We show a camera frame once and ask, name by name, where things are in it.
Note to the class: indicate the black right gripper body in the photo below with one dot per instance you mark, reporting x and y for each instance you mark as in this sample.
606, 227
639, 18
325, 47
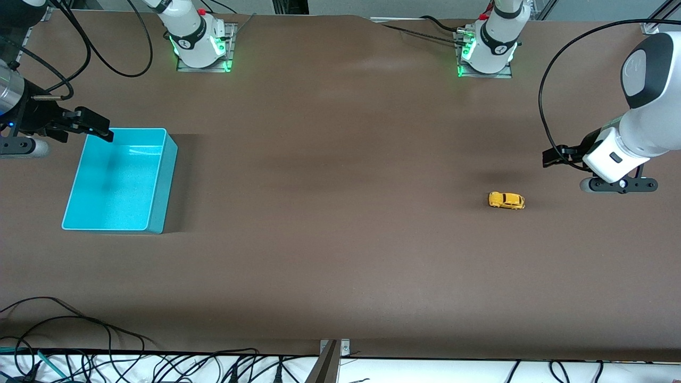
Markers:
35, 116

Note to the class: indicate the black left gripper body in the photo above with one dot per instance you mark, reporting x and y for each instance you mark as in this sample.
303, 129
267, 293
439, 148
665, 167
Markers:
588, 143

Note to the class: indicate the dark wedge post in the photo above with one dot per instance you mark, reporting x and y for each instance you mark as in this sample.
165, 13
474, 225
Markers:
323, 369

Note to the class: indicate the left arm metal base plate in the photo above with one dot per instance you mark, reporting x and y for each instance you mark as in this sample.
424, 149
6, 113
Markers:
505, 74

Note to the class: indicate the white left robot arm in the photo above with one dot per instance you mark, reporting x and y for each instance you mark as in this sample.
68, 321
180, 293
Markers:
644, 125

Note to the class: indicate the aluminium frame profile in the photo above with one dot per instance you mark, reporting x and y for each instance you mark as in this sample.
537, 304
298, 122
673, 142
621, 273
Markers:
540, 8
652, 27
45, 13

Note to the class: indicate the turquoise plastic bin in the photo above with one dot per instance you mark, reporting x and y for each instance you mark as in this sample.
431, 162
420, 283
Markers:
117, 186

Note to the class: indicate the yellow beetle toy car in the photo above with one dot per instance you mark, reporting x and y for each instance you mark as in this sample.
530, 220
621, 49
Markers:
505, 200

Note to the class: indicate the small metal bracket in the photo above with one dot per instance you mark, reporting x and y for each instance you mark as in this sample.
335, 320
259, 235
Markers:
345, 346

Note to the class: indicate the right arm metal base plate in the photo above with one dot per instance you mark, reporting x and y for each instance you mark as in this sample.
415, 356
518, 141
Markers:
230, 37

